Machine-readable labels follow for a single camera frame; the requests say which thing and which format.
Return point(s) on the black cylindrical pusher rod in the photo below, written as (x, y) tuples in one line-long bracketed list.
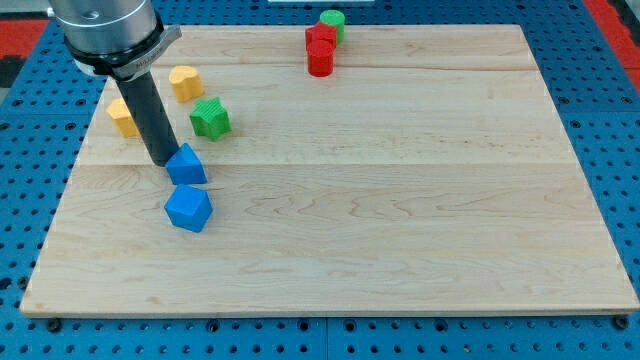
[(149, 115)]

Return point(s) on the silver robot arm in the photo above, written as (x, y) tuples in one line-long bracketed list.
[(122, 39)]

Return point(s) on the yellow hexagon block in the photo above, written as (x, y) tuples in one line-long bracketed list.
[(122, 119)]

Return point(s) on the yellow heart block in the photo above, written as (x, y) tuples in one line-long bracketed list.
[(186, 83)]

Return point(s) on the green star block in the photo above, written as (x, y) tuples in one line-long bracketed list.
[(210, 119)]

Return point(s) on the blue triangular block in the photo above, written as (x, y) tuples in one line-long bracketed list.
[(185, 167)]

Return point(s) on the blue cube block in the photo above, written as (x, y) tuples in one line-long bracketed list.
[(189, 208)]

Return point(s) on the red cylinder block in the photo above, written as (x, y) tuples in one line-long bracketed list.
[(320, 58)]

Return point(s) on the red star block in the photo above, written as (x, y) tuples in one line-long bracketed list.
[(321, 32)]

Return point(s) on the green cylinder block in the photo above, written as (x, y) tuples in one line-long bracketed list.
[(337, 19)]

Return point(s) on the wooden board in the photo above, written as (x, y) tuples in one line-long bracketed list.
[(429, 175)]

